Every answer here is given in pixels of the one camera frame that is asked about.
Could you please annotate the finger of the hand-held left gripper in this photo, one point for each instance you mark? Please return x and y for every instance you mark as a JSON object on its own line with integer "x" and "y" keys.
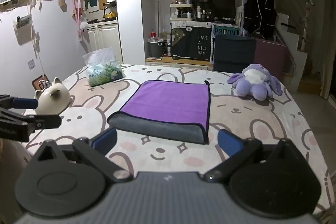
{"x": 25, "y": 103}
{"x": 47, "y": 121}

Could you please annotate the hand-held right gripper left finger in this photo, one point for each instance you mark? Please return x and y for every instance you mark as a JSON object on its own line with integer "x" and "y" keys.
{"x": 105, "y": 140}

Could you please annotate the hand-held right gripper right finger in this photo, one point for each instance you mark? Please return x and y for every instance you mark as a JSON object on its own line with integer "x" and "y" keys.
{"x": 229, "y": 141}

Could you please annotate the purple and grey towel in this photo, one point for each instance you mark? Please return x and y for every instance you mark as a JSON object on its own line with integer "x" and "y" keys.
{"x": 168, "y": 100}

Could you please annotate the person's left forearm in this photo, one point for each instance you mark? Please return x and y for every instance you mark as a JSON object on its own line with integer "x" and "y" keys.
{"x": 11, "y": 154}

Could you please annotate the white cat-shaped ceramic figure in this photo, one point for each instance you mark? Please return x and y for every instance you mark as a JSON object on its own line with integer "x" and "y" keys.
{"x": 52, "y": 99}

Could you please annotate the bunny printed blanket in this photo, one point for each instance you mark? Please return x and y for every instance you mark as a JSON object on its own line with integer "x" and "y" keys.
{"x": 241, "y": 116}

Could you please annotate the purple plush toy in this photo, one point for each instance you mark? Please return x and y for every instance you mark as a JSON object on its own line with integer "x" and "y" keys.
{"x": 256, "y": 82}

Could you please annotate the clear plastic bag of tissues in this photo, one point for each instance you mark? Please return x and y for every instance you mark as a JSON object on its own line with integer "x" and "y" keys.
{"x": 105, "y": 71}

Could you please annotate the dark blue chair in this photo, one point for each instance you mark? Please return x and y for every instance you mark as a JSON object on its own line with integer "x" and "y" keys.
{"x": 233, "y": 52}

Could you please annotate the mauve chair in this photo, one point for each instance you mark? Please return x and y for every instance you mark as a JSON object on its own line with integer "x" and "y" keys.
{"x": 270, "y": 56}

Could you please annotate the white fluffy hanging toy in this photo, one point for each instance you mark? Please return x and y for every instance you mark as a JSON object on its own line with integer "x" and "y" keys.
{"x": 84, "y": 26}

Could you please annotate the white kitchen base cabinet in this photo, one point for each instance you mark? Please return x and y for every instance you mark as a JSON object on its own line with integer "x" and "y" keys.
{"x": 105, "y": 40}

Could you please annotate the grey trash bin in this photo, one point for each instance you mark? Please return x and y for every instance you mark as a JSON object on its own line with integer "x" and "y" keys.
{"x": 156, "y": 49}

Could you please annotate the black lettered cabinet curtain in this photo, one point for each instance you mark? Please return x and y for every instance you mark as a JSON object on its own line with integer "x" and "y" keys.
{"x": 191, "y": 43}

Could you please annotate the teal lettered sign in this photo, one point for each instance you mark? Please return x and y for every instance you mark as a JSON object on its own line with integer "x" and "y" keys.
{"x": 226, "y": 31}

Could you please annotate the black hanging jacket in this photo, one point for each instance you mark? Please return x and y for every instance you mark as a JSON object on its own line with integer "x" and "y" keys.
{"x": 258, "y": 11}

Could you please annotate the white storage rack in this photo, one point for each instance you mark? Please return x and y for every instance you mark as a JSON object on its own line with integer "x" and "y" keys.
{"x": 181, "y": 12}

